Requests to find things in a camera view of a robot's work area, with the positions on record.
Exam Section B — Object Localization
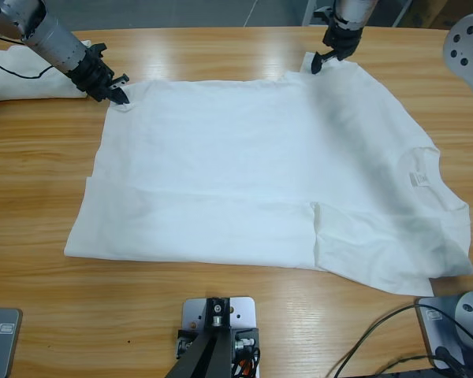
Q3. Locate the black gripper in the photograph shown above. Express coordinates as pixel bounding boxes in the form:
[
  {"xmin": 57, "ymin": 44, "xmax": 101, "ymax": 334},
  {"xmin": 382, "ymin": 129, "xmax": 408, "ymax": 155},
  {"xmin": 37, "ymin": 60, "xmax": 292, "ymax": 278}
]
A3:
[
  {"xmin": 310, "ymin": 20, "xmax": 363, "ymax": 76},
  {"xmin": 64, "ymin": 46, "xmax": 132, "ymax": 106}
]

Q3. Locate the white T-shirt with black print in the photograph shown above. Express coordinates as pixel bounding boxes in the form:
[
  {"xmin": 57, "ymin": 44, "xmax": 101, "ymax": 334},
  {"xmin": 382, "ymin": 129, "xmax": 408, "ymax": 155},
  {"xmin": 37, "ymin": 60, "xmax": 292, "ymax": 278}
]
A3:
[{"xmin": 64, "ymin": 53, "xmax": 473, "ymax": 297}]

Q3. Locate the white metal leg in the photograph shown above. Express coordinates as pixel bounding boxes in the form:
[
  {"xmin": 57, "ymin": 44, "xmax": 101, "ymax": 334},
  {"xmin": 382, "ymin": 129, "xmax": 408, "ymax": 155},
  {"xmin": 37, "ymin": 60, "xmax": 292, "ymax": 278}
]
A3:
[
  {"xmin": 301, "ymin": 0, "xmax": 320, "ymax": 27},
  {"xmin": 391, "ymin": 0, "xmax": 414, "ymax": 28}
]

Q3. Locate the cardboard box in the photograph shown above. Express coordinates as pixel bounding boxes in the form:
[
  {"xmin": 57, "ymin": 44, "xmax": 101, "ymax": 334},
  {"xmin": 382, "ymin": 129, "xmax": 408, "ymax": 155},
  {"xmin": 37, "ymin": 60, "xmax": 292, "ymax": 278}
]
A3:
[{"xmin": 412, "ymin": 0, "xmax": 473, "ymax": 31}]

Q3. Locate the white mounting block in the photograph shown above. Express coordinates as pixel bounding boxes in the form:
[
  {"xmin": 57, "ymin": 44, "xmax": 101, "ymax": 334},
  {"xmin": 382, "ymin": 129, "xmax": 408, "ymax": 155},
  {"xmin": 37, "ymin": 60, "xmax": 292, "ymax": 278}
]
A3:
[{"xmin": 181, "ymin": 297, "xmax": 260, "ymax": 378}]

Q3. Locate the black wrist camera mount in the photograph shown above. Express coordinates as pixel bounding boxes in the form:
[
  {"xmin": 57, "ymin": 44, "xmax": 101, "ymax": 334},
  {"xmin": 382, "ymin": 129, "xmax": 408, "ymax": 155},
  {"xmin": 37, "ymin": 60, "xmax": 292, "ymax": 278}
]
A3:
[{"xmin": 84, "ymin": 42, "xmax": 108, "ymax": 58}]

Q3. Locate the white cord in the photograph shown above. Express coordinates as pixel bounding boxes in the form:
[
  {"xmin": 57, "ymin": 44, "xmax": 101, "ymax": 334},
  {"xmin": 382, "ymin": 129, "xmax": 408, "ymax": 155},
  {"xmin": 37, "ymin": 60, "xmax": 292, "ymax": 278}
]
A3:
[{"xmin": 244, "ymin": 0, "xmax": 261, "ymax": 25}]

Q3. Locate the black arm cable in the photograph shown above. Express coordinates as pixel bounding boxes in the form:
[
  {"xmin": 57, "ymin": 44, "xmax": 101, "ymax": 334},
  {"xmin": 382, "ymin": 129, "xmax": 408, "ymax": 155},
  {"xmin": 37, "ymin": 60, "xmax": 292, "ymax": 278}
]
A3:
[{"xmin": 0, "ymin": 27, "xmax": 56, "ymax": 80}]

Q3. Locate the long black cable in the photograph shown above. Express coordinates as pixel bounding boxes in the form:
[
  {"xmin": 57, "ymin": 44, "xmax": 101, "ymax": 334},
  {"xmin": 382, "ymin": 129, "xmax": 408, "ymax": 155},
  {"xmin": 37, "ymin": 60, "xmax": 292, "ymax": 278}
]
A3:
[{"xmin": 334, "ymin": 302, "xmax": 473, "ymax": 377}]

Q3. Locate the dark camera post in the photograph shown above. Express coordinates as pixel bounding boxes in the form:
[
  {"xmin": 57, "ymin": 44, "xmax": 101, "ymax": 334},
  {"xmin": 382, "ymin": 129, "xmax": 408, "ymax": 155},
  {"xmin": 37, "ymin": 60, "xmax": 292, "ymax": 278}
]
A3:
[{"xmin": 167, "ymin": 298, "xmax": 233, "ymax": 378}]

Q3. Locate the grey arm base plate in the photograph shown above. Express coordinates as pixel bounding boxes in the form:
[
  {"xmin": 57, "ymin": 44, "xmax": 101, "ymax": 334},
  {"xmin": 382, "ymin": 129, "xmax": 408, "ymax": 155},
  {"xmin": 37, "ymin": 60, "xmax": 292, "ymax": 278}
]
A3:
[
  {"xmin": 0, "ymin": 306, "xmax": 24, "ymax": 378},
  {"xmin": 415, "ymin": 290, "xmax": 473, "ymax": 373}
]

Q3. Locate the thin black cable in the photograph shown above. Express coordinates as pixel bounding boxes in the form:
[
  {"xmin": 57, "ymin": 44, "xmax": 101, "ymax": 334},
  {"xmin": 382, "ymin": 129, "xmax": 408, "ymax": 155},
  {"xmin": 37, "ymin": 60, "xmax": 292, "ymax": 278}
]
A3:
[{"xmin": 374, "ymin": 355, "xmax": 442, "ymax": 378}]

